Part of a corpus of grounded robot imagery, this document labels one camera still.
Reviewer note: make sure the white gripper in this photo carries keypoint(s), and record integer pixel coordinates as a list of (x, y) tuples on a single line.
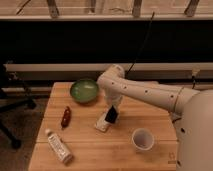
[(113, 102)]

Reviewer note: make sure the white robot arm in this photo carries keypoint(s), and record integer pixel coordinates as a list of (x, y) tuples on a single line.
[(195, 148)]

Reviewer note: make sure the white sponge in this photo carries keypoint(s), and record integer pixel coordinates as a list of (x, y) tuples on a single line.
[(102, 124)]

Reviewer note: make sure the green bowl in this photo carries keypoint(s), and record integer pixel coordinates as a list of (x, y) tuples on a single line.
[(84, 90)]

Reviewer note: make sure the white paper cup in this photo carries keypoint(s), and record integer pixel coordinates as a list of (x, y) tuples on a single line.
[(142, 140)]

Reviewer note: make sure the white plastic bottle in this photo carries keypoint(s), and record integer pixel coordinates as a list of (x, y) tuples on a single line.
[(58, 146)]

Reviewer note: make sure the black office chair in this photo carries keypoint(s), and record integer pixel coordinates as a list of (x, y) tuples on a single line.
[(6, 77)]

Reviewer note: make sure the wooden window frame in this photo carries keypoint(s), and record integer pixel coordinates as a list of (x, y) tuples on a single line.
[(110, 10)]

